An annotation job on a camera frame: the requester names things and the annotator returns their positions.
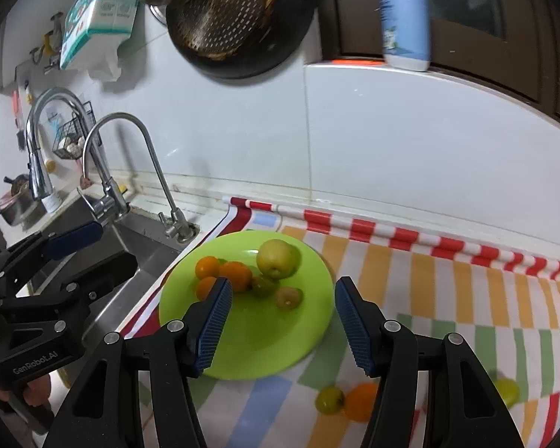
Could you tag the green mandarin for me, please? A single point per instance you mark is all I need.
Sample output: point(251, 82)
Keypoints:
point(329, 400)
point(262, 287)

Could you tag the white pump soap bottle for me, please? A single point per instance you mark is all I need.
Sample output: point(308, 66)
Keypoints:
point(403, 18)

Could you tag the round metal steamer plate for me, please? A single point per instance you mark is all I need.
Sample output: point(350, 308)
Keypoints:
point(157, 13)

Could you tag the green plate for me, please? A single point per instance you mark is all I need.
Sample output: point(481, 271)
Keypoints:
point(261, 336)

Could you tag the tall chrome faucet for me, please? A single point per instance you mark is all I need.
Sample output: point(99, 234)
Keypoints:
point(37, 168)

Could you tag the person's left hand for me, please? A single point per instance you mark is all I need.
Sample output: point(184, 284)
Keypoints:
point(39, 389)

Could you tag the green tissue pack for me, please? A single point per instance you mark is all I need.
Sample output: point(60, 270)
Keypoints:
point(98, 14)

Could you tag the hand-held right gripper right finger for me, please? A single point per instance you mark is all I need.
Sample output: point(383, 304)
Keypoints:
point(359, 331)

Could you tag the dark wooden window frame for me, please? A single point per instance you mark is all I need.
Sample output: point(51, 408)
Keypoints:
point(504, 42)

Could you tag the green apple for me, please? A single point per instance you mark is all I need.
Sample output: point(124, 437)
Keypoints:
point(275, 259)
point(507, 392)

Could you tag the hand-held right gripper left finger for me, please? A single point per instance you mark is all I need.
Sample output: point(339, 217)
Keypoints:
point(211, 331)

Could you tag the thin chrome faucet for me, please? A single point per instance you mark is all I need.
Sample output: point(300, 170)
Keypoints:
point(161, 182)

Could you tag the striped colourful table mat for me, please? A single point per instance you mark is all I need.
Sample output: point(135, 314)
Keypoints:
point(448, 298)

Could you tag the orange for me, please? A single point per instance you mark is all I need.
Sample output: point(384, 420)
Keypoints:
point(237, 274)
point(206, 267)
point(360, 403)
point(204, 288)

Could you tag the stainless steel sink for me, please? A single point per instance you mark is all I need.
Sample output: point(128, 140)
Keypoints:
point(140, 247)

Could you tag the brown kiwi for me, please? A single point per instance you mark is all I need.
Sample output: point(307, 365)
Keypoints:
point(288, 297)

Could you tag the black frying pan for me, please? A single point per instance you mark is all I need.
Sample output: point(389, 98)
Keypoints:
point(242, 23)

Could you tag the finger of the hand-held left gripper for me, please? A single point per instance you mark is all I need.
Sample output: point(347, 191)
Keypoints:
point(98, 275)
point(72, 240)

